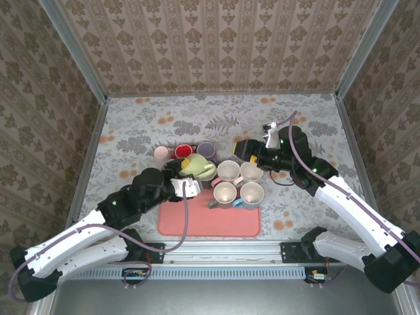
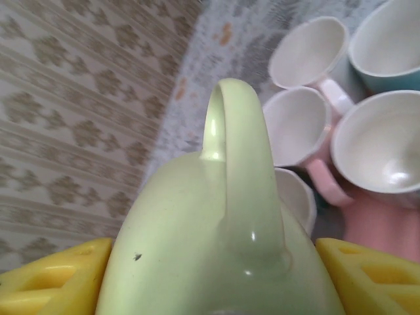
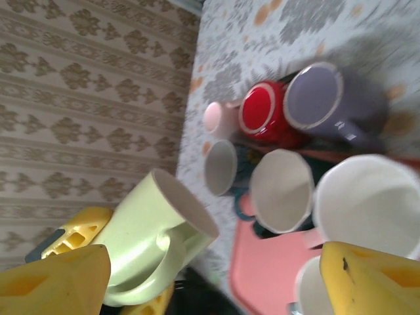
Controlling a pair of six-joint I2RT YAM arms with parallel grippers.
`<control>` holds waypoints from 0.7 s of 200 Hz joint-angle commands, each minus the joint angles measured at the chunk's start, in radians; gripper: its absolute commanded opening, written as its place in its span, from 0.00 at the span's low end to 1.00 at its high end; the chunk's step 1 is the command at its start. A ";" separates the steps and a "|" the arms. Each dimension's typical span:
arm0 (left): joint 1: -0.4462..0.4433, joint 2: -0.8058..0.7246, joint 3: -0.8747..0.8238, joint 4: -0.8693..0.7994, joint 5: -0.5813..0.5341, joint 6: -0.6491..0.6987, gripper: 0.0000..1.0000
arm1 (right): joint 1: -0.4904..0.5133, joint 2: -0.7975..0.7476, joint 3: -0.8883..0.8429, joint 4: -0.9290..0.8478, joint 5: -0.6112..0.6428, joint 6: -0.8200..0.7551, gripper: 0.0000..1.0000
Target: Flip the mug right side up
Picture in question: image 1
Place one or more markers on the white mug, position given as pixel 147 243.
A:
pixel 251 171

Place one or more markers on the yellow-green mug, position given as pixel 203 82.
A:
pixel 200 165

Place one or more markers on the light blue mug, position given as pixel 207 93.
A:
pixel 252 194

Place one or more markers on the teal mug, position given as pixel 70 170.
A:
pixel 206 183

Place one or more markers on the grey mug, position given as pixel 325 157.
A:
pixel 224 193

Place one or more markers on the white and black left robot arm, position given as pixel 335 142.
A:
pixel 72 239

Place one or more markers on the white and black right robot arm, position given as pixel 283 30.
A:
pixel 354 210

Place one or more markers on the pale pink mug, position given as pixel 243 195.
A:
pixel 160 155

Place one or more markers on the red mug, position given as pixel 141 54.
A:
pixel 183 151

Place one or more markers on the purple mug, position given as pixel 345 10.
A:
pixel 206 149

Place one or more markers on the salmon pink tray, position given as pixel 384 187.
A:
pixel 210 223

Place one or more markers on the small green circuit board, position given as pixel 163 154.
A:
pixel 134 273
pixel 320 277

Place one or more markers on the aluminium mounting beam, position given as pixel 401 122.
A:
pixel 223 252

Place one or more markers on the grey metal panel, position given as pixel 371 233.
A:
pixel 223 298

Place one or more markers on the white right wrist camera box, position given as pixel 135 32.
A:
pixel 271 139

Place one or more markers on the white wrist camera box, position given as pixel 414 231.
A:
pixel 271 139
pixel 188 187

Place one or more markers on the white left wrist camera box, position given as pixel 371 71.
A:
pixel 188 187

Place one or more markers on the aluminium table edge rail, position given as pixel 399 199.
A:
pixel 223 94
pixel 87 164
pixel 352 144

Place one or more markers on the aluminium frame post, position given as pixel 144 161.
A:
pixel 77 52
pixel 365 49

